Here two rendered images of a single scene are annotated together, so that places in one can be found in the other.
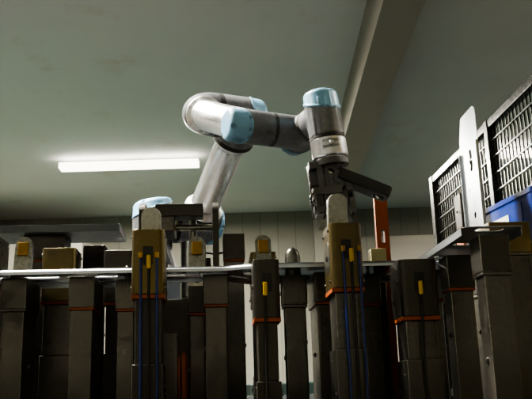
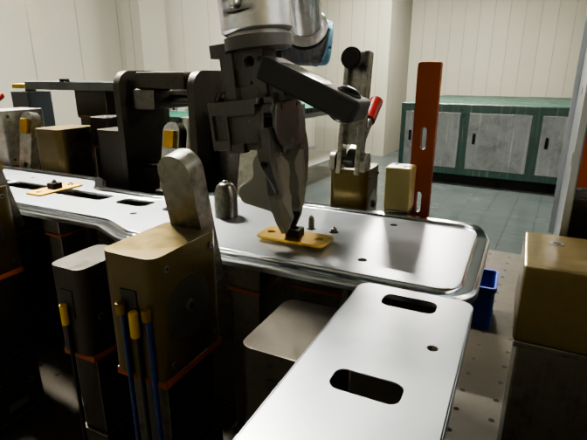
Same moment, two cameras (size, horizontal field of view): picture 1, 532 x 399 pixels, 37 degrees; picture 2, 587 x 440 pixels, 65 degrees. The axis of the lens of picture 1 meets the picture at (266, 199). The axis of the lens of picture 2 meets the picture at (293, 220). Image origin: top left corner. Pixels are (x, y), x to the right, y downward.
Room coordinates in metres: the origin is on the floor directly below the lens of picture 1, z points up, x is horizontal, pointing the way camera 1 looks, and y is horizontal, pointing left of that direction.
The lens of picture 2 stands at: (1.13, -0.43, 1.19)
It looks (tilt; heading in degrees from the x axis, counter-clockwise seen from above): 18 degrees down; 30
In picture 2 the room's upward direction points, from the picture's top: straight up
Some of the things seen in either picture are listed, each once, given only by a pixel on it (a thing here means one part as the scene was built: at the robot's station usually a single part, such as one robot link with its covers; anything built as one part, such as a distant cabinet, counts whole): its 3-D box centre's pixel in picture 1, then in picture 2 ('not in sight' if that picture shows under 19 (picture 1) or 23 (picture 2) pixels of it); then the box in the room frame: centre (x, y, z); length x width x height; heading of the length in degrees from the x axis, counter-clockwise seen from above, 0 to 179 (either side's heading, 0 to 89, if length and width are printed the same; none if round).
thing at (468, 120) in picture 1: (471, 188); (582, 91); (1.63, -0.44, 1.17); 0.12 x 0.01 x 0.34; 4
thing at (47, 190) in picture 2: not in sight; (54, 186); (1.58, 0.29, 1.01); 0.08 x 0.04 x 0.01; 4
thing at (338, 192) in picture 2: not in sight; (354, 269); (1.80, -0.16, 0.87); 0.10 x 0.07 x 0.35; 4
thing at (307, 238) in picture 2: not in sight; (294, 232); (1.57, -0.18, 1.01); 0.08 x 0.04 x 0.01; 94
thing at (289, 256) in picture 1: (292, 263); (225, 203); (1.61, -0.05, 1.02); 0.03 x 0.03 x 0.07
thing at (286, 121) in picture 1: (295, 132); not in sight; (1.65, -0.07, 1.31); 0.11 x 0.11 x 0.08; 25
